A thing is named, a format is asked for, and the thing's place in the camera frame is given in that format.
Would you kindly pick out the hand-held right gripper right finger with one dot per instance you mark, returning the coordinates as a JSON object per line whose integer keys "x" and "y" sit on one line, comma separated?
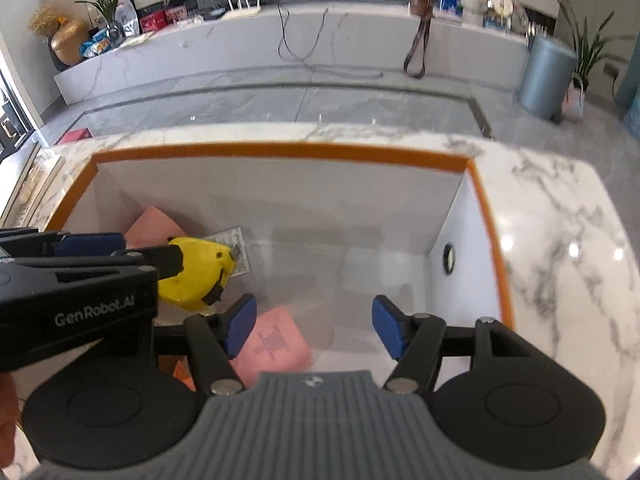
{"x": 390, "y": 327}

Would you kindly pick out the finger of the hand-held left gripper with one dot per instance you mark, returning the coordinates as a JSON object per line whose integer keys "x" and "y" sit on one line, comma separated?
{"x": 165, "y": 260}
{"x": 90, "y": 244}

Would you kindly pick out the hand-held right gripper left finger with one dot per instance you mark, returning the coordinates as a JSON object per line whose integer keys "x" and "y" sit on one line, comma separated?
{"x": 240, "y": 325}

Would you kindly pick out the pink packet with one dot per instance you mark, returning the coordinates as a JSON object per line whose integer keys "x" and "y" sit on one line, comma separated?
{"x": 280, "y": 345}
{"x": 150, "y": 227}

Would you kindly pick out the yellow tape measure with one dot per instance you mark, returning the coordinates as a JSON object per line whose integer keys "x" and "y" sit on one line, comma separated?
{"x": 195, "y": 280}

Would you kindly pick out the small silver box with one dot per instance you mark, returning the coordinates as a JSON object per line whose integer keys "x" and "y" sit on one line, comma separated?
{"x": 235, "y": 247}

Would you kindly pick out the orange cardboard box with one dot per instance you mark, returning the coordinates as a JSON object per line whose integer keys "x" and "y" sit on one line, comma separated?
{"x": 350, "y": 200}

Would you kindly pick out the red flat box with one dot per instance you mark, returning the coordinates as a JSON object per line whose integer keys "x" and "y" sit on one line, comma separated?
{"x": 75, "y": 136}

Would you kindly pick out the blue snack packets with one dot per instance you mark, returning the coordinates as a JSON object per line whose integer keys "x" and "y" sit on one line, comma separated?
{"x": 96, "y": 44}

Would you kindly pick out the gold vase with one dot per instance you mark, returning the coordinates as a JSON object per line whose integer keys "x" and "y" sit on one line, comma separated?
{"x": 70, "y": 42}

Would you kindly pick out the white marble television console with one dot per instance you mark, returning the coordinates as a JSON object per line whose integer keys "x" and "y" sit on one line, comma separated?
{"x": 225, "y": 55}

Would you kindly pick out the silver foil bag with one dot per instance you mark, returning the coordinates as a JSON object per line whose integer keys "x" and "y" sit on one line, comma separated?
{"x": 127, "y": 21}

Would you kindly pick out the dried yellow flowers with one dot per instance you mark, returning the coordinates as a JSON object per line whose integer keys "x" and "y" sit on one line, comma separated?
{"x": 47, "y": 20}

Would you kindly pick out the green plant in glass vase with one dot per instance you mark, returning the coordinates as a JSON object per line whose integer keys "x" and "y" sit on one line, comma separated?
{"x": 107, "y": 7}

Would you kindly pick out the red picture box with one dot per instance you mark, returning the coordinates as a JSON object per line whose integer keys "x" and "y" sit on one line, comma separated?
{"x": 175, "y": 15}

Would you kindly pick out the white router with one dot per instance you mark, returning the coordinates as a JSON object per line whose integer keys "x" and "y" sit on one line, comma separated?
{"x": 242, "y": 10}

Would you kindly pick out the grey trash can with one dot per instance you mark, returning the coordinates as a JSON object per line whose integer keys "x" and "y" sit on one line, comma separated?
{"x": 545, "y": 77}

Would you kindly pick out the blue water jug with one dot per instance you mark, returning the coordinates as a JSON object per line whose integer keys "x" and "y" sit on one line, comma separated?
{"x": 632, "y": 122}

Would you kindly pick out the tall leafy plant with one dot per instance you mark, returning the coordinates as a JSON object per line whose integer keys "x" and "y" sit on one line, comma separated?
{"x": 587, "y": 47}

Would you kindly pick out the white round fan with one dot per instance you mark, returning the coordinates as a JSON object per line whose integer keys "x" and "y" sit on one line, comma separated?
{"x": 499, "y": 1}

